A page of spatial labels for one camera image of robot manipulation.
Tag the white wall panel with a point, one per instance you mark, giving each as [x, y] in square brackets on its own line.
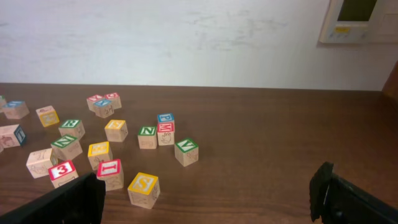
[359, 22]

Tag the green N block centre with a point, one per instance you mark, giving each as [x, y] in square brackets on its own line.
[67, 147]

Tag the blue X block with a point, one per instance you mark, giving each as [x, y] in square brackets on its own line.
[103, 108]

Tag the yellow side plain block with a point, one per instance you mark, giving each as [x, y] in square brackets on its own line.
[48, 116]

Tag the green n block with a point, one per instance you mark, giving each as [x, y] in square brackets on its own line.
[147, 137]
[67, 147]

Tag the red M block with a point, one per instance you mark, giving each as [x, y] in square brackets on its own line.
[166, 133]

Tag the plain block blue side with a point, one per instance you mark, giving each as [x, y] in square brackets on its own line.
[39, 162]

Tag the green R block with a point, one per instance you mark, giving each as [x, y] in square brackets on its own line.
[73, 127]

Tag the yellow s block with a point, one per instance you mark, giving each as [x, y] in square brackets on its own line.
[116, 130]
[144, 190]

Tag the red 3 block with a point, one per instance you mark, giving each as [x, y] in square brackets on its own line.
[62, 173]

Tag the blue P block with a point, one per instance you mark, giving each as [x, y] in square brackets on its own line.
[165, 118]

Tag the yellow block centre right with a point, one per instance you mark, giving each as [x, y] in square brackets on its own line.
[99, 152]

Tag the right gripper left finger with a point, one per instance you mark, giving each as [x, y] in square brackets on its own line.
[78, 201]

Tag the red K block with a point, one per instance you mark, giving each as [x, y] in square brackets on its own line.
[93, 99]

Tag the green N block right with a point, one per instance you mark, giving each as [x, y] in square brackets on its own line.
[147, 137]

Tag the red I block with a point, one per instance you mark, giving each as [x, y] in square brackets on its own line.
[112, 173]

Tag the red Q block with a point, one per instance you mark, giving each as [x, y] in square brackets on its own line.
[115, 99]

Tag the green P block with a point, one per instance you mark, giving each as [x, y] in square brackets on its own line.
[2, 102]

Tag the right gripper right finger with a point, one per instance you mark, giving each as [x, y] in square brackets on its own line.
[334, 200]

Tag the blue D block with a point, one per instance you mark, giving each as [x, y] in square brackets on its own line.
[15, 109]

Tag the plain wooden block centre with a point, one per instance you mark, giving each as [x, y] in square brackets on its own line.
[12, 136]

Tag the green V block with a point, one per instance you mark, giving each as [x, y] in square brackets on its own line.
[186, 151]

